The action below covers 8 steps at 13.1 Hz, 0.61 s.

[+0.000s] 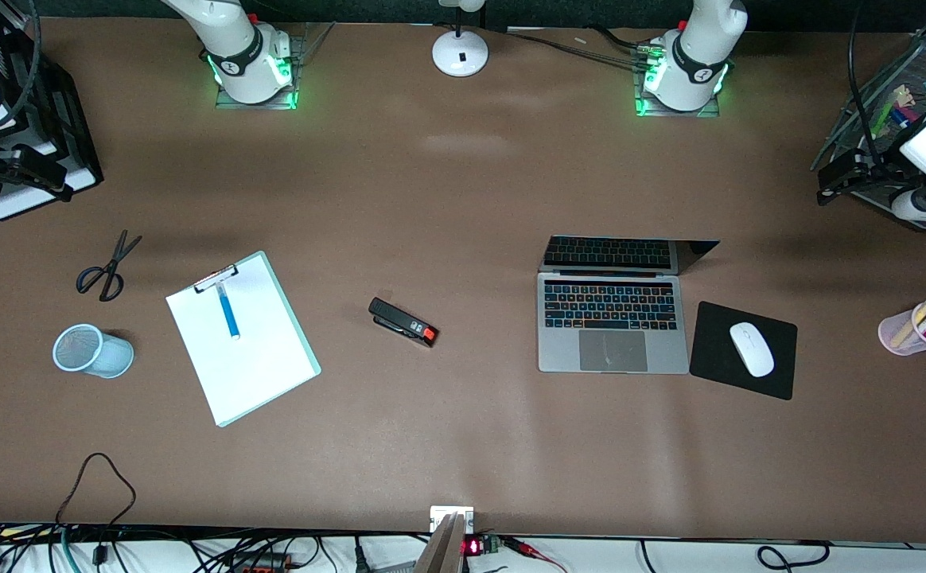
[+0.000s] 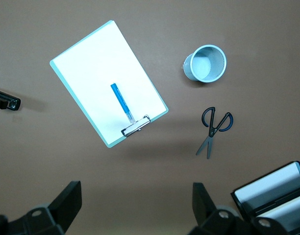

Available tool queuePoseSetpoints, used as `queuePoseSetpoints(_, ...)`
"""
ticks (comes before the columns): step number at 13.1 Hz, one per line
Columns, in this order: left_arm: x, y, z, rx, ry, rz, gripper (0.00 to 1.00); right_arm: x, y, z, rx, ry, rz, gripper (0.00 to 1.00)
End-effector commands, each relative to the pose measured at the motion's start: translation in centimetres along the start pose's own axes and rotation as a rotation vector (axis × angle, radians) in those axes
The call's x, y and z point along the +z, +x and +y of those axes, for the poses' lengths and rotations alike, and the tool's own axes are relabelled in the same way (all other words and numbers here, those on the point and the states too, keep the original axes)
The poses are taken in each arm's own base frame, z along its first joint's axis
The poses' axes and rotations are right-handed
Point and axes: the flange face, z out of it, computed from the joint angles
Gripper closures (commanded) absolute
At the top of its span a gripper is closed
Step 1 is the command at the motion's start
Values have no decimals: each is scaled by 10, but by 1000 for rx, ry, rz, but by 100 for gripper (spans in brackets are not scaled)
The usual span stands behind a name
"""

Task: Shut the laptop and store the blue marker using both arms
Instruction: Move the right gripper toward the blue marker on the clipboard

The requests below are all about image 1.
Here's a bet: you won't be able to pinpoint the black looped cable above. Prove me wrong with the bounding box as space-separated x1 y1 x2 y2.
55 453 137 573

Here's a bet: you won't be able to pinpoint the white computer mouse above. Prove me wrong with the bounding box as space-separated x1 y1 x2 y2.
730 322 776 378

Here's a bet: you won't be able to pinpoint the black stacked paper tray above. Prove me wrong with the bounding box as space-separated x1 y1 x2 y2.
0 0 104 222

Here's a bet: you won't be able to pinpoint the teal clipboard with white paper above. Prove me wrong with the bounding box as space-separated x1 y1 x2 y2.
165 251 322 428

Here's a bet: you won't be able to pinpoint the yellow ruler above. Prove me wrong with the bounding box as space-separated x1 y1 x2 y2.
891 306 926 349

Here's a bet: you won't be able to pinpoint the wooden post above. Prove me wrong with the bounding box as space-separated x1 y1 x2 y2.
414 513 466 573

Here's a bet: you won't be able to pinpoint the clear left arm base plate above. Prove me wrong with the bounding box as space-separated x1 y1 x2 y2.
635 76 721 119

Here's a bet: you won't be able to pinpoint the white wall socket box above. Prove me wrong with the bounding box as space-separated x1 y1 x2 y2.
430 506 475 534

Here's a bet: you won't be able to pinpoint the tangled black cable bundle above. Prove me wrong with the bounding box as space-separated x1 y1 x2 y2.
0 521 416 573

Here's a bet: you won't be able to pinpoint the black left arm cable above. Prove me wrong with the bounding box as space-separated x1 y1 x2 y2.
849 0 889 160

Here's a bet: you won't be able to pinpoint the black stapler with red tip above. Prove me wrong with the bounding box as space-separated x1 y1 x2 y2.
368 297 439 349

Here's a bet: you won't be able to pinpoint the black scissors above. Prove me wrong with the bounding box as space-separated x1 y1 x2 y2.
76 229 143 302

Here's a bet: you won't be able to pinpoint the clear right arm base plate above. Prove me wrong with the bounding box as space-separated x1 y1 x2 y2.
215 22 337 111

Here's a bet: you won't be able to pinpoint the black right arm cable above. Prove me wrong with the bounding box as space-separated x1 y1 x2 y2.
0 0 42 132

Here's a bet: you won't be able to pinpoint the silver laptop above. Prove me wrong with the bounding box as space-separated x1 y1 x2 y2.
537 235 721 375

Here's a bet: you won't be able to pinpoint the black coiled cable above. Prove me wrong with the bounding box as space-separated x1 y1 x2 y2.
757 541 831 572

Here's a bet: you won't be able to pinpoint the pink translucent pen cup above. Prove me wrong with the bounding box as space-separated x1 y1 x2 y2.
878 301 926 357

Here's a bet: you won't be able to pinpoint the green marker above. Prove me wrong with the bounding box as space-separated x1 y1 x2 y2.
873 95 905 138

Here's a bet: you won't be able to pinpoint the red wire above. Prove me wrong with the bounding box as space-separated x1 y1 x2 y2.
503 537 567 573

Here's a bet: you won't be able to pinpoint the black mouse pad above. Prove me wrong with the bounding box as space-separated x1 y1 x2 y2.
689 301 799 401

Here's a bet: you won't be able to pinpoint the light blue mesh pen cup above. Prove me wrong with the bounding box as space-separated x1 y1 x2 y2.
53 323 135 380

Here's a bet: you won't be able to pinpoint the black power cables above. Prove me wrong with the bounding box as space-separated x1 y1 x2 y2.
503 28 655 68

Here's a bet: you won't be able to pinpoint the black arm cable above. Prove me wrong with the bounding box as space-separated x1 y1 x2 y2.
849 0 889 160
0 0 42 132

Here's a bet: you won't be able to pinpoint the white lamp base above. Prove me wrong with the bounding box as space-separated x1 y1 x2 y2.
432 0 489 78

